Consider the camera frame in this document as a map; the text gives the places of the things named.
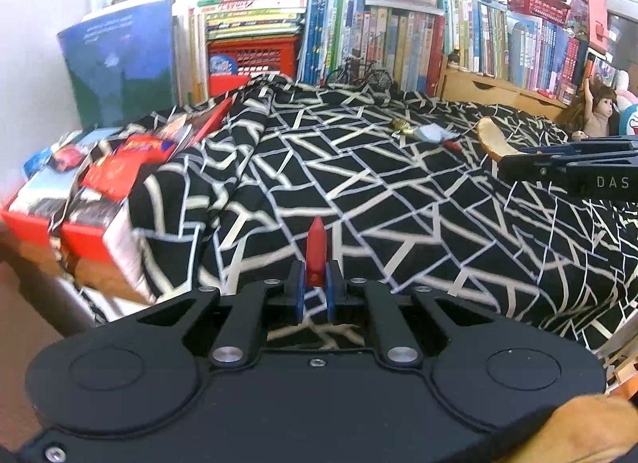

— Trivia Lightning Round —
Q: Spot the apple slice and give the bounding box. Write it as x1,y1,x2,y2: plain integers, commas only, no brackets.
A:
477,117,520,163

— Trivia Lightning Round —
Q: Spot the white blue paper wrapper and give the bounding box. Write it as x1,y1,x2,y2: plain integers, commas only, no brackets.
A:
414,123,460,145

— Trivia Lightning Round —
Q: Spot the gold candy wrapper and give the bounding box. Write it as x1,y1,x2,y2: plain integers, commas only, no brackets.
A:
390,119,414,136

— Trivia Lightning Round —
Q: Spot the row of upright books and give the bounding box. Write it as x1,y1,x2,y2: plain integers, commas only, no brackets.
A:
297,0,618,104

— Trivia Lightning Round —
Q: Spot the stack of flat books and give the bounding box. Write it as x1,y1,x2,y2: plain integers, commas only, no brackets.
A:
193,0,307,41

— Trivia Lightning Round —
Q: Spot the person's right hand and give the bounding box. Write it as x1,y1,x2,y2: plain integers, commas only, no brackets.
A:
500,395,637,462

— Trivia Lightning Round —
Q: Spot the doll with brown hair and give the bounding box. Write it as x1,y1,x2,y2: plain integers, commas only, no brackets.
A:
562,78,616,141

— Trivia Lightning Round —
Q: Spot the black white patterned cloth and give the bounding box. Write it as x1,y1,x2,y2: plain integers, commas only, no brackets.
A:
84,73,638,354

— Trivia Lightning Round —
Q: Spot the wooden drawer shelf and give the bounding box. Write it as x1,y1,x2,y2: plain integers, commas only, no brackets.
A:
436,64,567,116

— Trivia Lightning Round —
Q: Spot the upper red basket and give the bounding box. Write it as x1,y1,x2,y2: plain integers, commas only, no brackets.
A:
507,0,570,26

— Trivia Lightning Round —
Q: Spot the red snack packet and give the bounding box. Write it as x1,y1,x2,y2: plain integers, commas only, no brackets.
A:
80,135,176,201

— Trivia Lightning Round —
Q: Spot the red box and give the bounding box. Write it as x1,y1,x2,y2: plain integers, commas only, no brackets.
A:
1,95,239,303

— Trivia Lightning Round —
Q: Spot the red plastic basket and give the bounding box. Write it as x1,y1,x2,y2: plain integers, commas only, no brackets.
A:
207,35,299,96

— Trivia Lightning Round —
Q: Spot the miniature black bicycle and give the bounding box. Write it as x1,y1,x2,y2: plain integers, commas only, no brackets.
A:
325,56,394,91

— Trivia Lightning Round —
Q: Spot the large blue book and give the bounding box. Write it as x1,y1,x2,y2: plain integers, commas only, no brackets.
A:
57,0,176,128

